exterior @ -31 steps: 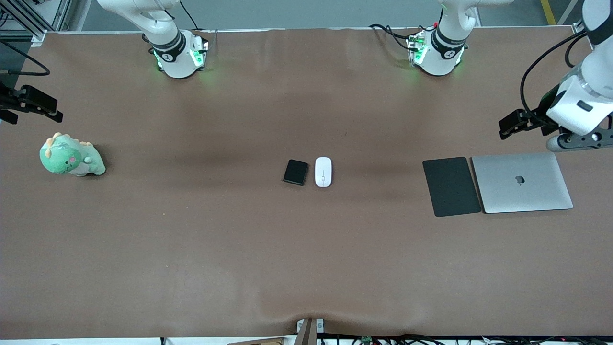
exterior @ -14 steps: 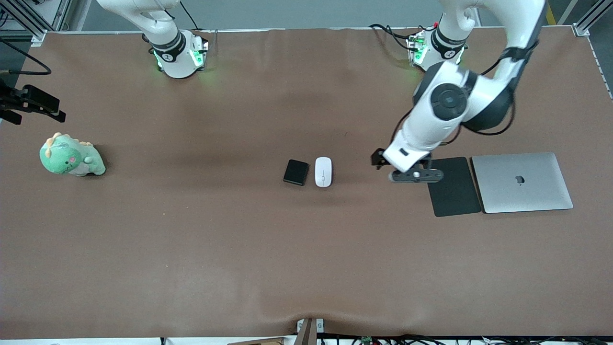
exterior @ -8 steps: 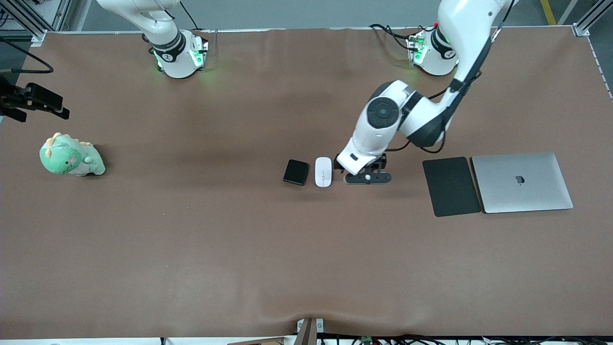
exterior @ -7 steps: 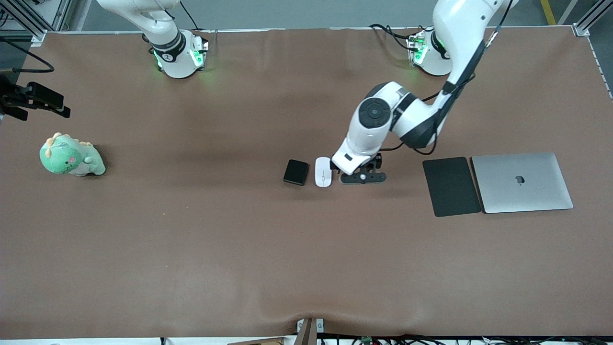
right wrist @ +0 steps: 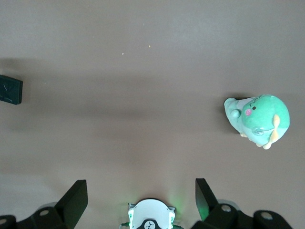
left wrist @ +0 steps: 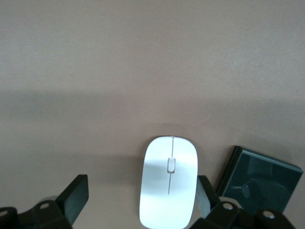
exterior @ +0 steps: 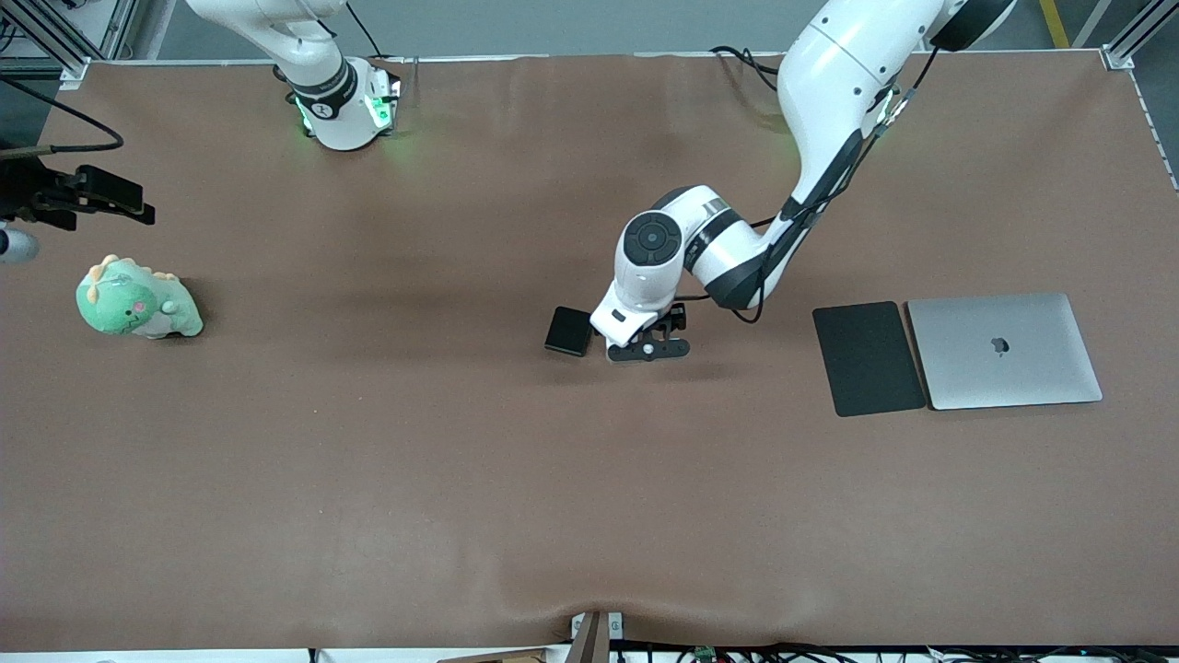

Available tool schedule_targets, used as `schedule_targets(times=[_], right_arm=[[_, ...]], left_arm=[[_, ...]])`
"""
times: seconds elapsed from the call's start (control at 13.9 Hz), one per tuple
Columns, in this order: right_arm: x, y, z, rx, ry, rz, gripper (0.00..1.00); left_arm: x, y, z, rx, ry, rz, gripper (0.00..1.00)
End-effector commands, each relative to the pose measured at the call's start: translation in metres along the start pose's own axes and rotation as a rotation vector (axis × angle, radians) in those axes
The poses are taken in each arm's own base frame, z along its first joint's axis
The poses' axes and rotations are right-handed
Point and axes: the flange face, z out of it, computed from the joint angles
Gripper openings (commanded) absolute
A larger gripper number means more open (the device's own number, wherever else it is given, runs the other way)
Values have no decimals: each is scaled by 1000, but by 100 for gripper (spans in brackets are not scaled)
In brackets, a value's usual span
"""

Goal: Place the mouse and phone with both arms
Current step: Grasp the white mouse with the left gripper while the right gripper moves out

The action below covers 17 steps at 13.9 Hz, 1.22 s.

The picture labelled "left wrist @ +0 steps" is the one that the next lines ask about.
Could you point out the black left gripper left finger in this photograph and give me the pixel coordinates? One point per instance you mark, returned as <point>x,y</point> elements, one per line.
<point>71,202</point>

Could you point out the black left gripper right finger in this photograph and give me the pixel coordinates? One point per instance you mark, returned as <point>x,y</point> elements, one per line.
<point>226,217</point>

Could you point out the small black phone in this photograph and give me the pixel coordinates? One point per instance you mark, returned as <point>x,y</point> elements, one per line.
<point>262,174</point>

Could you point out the brown table cover mat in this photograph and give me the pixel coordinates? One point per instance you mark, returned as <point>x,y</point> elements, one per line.
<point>143,59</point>

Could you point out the white computer mouse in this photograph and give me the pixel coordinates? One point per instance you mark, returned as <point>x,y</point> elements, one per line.
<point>157,190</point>

